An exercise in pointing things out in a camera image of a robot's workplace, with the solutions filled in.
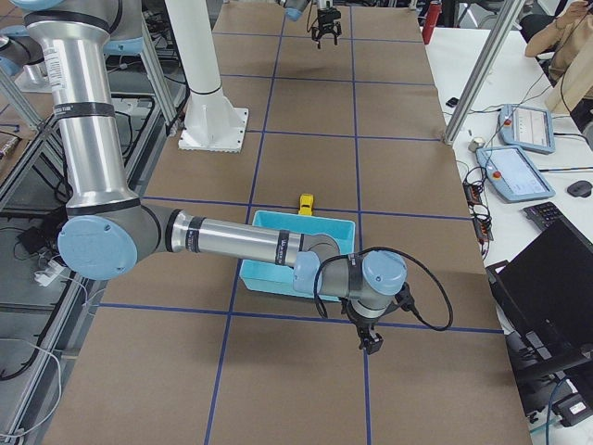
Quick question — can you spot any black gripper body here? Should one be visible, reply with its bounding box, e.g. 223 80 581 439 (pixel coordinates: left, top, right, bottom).
341 282 413 355
311 6 342 39

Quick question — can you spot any yellow beetle toy car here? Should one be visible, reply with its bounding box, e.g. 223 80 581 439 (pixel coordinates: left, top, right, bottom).
298 193 314 216

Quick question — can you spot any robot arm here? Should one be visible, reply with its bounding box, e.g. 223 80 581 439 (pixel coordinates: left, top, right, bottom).
275 0 342 48
19 1 412 353

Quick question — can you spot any red bottle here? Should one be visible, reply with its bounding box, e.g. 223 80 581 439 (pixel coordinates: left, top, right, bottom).
422 0 442 45

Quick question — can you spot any light blue plastic bin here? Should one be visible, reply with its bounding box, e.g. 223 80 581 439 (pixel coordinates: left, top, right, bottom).
240 210 356 299

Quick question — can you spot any small black phone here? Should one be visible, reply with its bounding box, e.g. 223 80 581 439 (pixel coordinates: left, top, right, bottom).
446 97 459 108

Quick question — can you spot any small metal cylinder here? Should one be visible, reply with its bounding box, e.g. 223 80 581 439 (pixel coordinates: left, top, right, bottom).
468 136 486 153

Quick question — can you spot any black laptop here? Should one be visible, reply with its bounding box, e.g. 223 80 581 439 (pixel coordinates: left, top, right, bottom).
489 218 592 400

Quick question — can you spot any black keyboard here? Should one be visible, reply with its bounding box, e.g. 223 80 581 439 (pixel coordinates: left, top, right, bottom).
523 201 565 232

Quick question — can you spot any far teach pendant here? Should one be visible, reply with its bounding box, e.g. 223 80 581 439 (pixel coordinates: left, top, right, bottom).
498 104 555 155

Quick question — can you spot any teach pendant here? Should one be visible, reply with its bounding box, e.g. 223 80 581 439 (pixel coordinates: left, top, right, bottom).
498 104 555 155
475 146 555 202

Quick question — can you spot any near teach pendant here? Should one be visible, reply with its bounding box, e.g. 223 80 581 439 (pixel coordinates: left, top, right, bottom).
475 146 555 202

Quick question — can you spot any seated person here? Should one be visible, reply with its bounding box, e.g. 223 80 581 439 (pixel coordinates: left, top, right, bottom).
524 1 592 126

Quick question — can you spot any black computer mouse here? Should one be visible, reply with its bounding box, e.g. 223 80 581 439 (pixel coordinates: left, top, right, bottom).
566 180 592 197

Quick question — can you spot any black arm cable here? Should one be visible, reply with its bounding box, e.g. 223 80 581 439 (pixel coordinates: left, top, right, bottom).
310 249 454 332

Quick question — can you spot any white camera pedestal column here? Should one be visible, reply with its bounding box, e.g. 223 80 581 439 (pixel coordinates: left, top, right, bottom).
166 0 248 152

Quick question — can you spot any aluminium frame post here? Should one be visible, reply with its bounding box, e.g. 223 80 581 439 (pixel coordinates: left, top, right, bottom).
442 0 524 146

